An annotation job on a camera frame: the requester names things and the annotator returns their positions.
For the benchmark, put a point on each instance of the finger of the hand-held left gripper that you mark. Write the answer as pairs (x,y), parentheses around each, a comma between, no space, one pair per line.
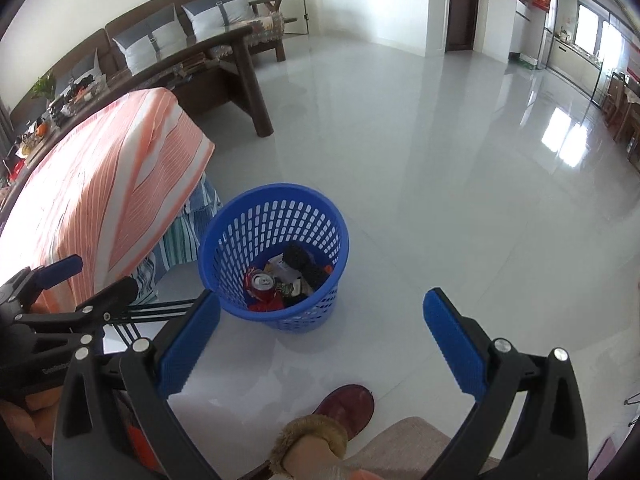
(57,269)
(107,300)

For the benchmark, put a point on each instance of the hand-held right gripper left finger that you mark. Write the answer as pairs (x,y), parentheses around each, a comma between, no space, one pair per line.
(187,342)

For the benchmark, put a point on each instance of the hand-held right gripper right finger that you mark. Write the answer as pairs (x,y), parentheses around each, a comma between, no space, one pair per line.
(455,342)

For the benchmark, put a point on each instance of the blue plastic wastebasket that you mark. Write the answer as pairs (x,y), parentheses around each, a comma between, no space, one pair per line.
(225,250)

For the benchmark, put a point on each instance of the person's left hand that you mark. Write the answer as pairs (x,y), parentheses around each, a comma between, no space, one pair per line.
(30,417)

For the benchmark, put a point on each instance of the orange white striped tablecloth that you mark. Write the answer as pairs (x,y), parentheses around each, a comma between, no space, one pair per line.
(110,175)

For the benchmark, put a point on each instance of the orange knit cloth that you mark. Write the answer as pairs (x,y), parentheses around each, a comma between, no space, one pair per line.
(142,445)

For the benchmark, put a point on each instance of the blue striped undercloth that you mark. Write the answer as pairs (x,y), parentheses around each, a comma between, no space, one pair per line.
(192,220)

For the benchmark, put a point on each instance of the dark red fur-trimmed slipper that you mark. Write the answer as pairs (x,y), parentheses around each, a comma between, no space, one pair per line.
(347,407)

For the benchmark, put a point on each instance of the green potted plant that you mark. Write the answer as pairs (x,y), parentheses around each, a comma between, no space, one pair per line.
(44,86)

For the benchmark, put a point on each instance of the dark wooden coffee table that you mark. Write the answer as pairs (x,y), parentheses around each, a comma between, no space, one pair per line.
(240,75)

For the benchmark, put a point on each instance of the brown wooden sofa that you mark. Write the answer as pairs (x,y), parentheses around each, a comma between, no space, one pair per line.
(150,5)

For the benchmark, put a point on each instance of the wooden chair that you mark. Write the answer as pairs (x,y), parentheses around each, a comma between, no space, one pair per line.
(622,110)

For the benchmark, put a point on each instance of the kitchen counter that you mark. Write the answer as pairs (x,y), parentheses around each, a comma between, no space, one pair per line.
(575,62)

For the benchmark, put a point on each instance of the floral sofa cover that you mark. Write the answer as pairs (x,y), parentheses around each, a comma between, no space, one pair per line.
(260,27)

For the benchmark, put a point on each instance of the silver refrigerator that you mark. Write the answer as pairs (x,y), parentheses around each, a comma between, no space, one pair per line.
(546,35)

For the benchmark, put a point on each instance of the dark door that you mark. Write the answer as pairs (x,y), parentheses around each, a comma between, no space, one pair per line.
(462,5)

